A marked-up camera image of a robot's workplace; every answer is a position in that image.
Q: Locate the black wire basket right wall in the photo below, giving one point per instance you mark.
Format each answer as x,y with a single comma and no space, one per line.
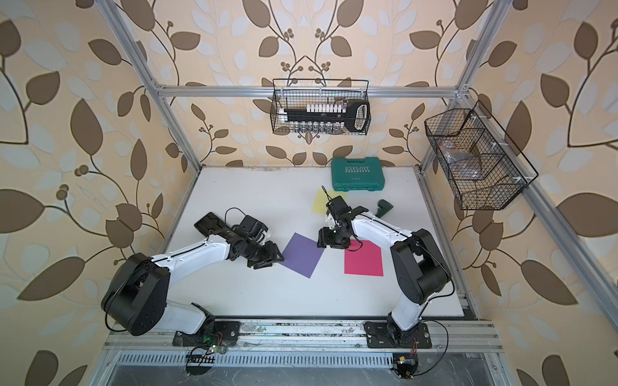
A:
482,163

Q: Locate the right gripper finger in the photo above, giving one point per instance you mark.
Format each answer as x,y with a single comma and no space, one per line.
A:
341,240
323,238

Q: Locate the green black pipe wrench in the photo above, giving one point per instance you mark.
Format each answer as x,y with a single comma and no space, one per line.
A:
384,207

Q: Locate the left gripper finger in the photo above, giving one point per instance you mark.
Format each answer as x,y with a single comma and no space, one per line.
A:
271,253
257,265

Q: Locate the black flat tray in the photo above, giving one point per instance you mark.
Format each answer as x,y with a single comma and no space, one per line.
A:
210,224

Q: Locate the purple square paper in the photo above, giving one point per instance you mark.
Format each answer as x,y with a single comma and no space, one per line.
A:
302,255

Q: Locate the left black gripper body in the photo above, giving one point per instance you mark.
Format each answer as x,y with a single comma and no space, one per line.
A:
258,254

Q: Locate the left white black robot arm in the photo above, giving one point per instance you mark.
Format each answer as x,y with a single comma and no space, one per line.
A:
137,297

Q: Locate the aluminium front rail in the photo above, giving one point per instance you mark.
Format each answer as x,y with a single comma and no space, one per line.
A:
313,335

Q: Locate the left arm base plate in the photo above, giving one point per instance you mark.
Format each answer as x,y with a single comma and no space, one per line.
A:
212,333

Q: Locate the yellow square paper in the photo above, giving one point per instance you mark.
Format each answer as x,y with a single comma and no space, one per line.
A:
322,198

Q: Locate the pink square paper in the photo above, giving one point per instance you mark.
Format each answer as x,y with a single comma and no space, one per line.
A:
363,258

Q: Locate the green tool case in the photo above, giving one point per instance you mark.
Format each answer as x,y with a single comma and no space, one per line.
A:
357,174

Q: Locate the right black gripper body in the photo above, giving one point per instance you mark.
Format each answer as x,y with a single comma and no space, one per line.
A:
333,236

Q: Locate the black socket holder tool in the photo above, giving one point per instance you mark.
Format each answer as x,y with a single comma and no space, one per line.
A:
345,116

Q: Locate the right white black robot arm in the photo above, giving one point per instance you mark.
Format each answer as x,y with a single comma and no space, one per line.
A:
420,269

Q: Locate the black wire basket back wall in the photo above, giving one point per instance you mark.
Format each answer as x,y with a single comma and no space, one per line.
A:
297,92

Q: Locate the black wire basket wall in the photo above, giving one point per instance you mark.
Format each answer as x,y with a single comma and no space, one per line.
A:
297,92
482,163

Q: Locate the plastic bag in basket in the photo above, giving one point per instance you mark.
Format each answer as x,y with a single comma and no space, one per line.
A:
461,164

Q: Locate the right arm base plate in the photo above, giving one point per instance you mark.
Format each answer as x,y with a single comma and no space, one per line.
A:
383,335

